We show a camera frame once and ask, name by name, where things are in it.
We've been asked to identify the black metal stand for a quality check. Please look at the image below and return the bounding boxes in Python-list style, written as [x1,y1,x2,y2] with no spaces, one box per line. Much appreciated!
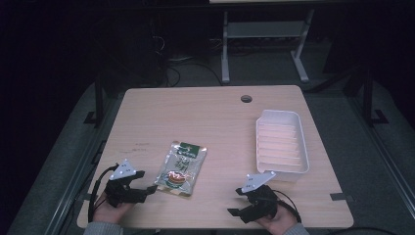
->
[361,67,390,127]
[82,72,106,129]

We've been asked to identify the grey tape strip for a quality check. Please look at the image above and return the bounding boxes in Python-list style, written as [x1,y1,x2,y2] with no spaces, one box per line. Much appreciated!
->
[329,192,355,203]

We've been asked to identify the silver green snack packet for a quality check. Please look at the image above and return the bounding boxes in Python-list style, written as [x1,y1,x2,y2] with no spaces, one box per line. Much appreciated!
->
[154,140,208,198]

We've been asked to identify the black floor cables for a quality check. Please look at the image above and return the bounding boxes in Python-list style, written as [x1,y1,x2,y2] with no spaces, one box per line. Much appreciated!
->
[161,56,224,88]

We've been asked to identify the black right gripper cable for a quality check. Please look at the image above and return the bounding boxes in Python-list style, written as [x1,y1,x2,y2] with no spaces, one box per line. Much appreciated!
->
[272,189,303,224]

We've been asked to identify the person's right hand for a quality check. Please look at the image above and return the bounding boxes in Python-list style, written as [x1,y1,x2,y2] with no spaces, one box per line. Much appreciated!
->
[254,201,300,235]

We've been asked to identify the person's left hand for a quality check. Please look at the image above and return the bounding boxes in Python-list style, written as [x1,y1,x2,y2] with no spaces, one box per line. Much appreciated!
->
[92,191,135,225]

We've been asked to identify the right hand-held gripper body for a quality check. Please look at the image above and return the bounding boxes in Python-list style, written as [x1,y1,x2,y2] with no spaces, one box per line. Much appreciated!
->
[235,170,279,225]

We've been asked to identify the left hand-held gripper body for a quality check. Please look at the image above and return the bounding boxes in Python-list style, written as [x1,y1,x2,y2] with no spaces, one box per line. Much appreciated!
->
[104,159,149,209]

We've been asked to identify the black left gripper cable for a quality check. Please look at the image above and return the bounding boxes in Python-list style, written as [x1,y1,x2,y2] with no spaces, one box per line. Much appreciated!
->
[87,164,119,224]

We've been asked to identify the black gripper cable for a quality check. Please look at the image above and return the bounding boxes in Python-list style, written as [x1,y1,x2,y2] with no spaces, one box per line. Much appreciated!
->
[87,164,119,224]
[272,189,303,224]

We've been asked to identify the white metal table frame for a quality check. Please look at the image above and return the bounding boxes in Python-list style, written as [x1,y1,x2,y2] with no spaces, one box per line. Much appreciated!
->
[220,9,316,84]

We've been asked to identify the white plastic tray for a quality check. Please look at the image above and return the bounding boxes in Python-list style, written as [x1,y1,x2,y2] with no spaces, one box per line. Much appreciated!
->
[255,109,310,183]

